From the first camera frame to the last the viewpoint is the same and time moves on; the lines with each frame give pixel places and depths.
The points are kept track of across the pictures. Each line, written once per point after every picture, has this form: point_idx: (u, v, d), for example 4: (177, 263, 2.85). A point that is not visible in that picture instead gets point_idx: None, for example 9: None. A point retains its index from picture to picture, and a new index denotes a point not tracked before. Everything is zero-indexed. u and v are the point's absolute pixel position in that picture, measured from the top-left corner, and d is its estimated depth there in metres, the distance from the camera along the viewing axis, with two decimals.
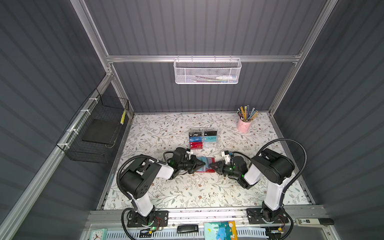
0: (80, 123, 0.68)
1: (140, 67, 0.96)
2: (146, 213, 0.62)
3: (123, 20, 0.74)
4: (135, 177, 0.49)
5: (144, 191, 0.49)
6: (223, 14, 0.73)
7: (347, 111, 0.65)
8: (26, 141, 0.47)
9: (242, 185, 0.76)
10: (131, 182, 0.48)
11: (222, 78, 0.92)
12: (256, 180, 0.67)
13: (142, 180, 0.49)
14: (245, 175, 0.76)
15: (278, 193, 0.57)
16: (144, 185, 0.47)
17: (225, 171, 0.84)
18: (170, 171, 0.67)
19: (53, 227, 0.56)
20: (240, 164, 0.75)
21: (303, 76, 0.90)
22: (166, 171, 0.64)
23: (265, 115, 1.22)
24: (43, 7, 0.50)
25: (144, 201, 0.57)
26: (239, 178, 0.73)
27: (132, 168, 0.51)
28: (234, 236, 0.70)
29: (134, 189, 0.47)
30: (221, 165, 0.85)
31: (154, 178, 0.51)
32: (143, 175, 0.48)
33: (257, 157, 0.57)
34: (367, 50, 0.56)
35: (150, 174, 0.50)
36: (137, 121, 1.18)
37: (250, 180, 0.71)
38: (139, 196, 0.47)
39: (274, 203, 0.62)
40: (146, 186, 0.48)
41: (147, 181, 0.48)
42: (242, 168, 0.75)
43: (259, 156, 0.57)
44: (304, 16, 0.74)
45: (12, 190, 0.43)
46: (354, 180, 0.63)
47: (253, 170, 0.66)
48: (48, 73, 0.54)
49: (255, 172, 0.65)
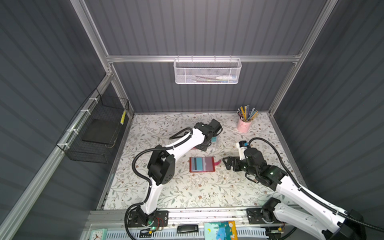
0: (80, 123, 0.68)
1: (140, 67, 0.96)
2: (154, 206, 0.64)
3: (123, 20, 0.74)
4: (158, 168, 0.55)
5: (169, 178, 0.55)
6: (224, 14, 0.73)
7: (347, 111, 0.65)
8: (26, 141, 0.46)
9: (265, 183, 0.56)
10: (157, 172, 0.54)
11: (222, 78, 0.92)
12: (294, 200, 0.51)
13: (161, 173, 0.53)
14: (280, 183, 0.53)
15: (298, 224, 0.55)
16: (165, 177, 0.52)
17: (241, 167, 0.70)
18: (202, 136, 0.62)
19: (53, 227, 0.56)
20: (254, 155, 0.59)
21: (304, 75, 0.90)
22: (196, 140, 0.61)
23: (265, 115, 1.22)
24: (43, 7, 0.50)
25: (156, 196, 0.60)
26: (258, 174, 0.61)
27: (152, 161, 0.55)
28: (234, 236, 0.70)
29: (160, 180, 0.54)
30: (234, 162, 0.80)
31: (172, 168, 0.52)
32: (162, 168, 0.52)
33: (347, 232, 0.40)
34: (367, 50, 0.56)
35: (167, 169, 0.51)
36: (137, 121, 1.18)
37: (286, 193, 0.52)
38: (167, 180, 0.54)
39: (287, 221, 0.60)
40: (170, 175, 0.54)
41: (168, 173, 0.52)
42: (257, 161, 0.59)
43: (352, 232, 0.44)
44: (304, 16, 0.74)
45: (13, 190, 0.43)
46: (354, 180, 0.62)
47: (332, 225, 0.42)
48: (48, 73, 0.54)
49: (324, 219, 0.44)
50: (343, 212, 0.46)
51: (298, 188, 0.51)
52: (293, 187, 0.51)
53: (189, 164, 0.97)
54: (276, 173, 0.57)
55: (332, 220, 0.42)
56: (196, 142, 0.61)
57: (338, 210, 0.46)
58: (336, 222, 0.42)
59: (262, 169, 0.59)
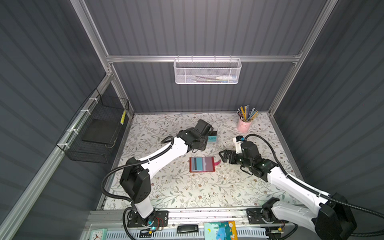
0: (80, 123, 0.68)
1: (140, 67, 0.96)
2: (150, 211, 0.63)
3: (123, 20, 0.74)
4: (131, 186, 0.47)
5: (145, 195, 0.48)
6: (224, 14, 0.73)
7: (347, 111, 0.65)
8: (26, 141, 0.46)
9: (257, 174, 0.61)
10: (130, 189, 0.47)
11: (222, 78, 0.92)
12: (283, 189, 0.54)
13: (134, 191, 0.45)
14: (270, 172, 0.57)
15: (292, 217, 0.56)
16: (140, 194, 0.44)
17: (237, 161, 0.74)
18: (185, 146, 0.55)
19: (53, 227, 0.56)
20: (249, 147, 0.63)
21: (304, 75, 0.90)
22: (176, 153, 0.53)
23: (265, 115, 1.22)
24: (43, 6, 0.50)
25: (147, 200, 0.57)
26: (251, 165, 0.66)
27: (125, 177, 0.47)
28: (234, 236, 0.70)
29: (133, 199, 0.46)
30: (231, 154, 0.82)
31: (146, 185, 0.45)
32: (135, 185, 0.47)
33: (329, 211, 0.41)
34: (367, 50, 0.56)
35: (139, 187, 0.44)
36: (137, 121, 1.18)
37: (275, 181, 0.55)
38: (142, 199, 0.47)
39: (285, 217, 0.60)
40: (144, 192, 0.46)
41: (141, 191, 0.44)
42: (252, 153, 0.63)
43: (333, 211, 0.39)
44: (304, 16, 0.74)
45: (13, 190, 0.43)
46: (354, 180, 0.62)
47: (315, 206, 0.44)
48: (48, 73, 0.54)
49: (308, 202, 0.46)
50: (326, 194, 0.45)
51: (286, 176, 0.54)
52: (280, 175, 0.55)
53: (189, 164, 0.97)
54: (267, 164, 0.61)
55: (314, 202, 0.45)
56: (178, 153, 0.54)
57: (322, 193, 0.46)
58: (318, 203, 0.44)
59: (257, 161, 0.63)
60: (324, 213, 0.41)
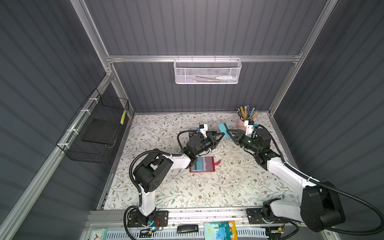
0: (80, 123, 0.68)
1: (140, 67, 0.96)
2: (149, 211, 0.63)
3: (122, 19, 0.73)
4: (148, 172, 0.51)
5: (157, 186, 0.51)
6: (224, 14, 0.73)
7: (347, 111, 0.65)
8: (26, 141, 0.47)
9: (258, 161, 0.66)
10: (144, 177, 0.50)
11: (222, 78, 0.92)
12: (279, 174, 0.57)
13: (153, 177, 0.50)
14: (270, 159, 0.62)
15: (291, 213, 0.55)
16: (156, 181, 0.49)
17: (242, 143, 0.75)
18: (188, 161, 0.68)
19: (53, 228, 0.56)
20: (264, 136, 0.63)
21: (304, 75, 0.90)
22: (182, 162, 0.64)
23: (265, 115, 1.22)
24: (42, 6, 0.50)
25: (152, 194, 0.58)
26: (256, 152, 0.70)
27: (145, 163, 0.53)
28: (234, 236, 0.70)
29: (146, 186, 0.49)
30: (238, 133, 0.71)
31: (164, 174, 0.51)
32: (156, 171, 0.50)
33: (312, 192, 0.43)
34: (367, 50, 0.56)
35: (161, 171, 0.50)
36: (137, 121, 1.18)
37: (272, 166, 0.60)
38: (152, 189, 0.50)
39: (282, 214, 0.60)
40: (158, 182, 0.50)
41: (158, 178, 0.49)
42: (264, 142, 0.63)
43: (317, 193, 0.45)
44: (304, 16, 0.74)
45: (13, 190, 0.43)
46: (354, 181, 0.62)
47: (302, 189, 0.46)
48: (48, 73, 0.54)
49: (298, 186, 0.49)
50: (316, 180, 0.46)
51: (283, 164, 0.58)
52: (277, 162, 0.60)
53: None
54: (270, 153, 0.68)
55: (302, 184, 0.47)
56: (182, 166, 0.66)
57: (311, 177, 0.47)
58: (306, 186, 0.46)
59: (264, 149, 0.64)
60: (307, 193, 0.43)
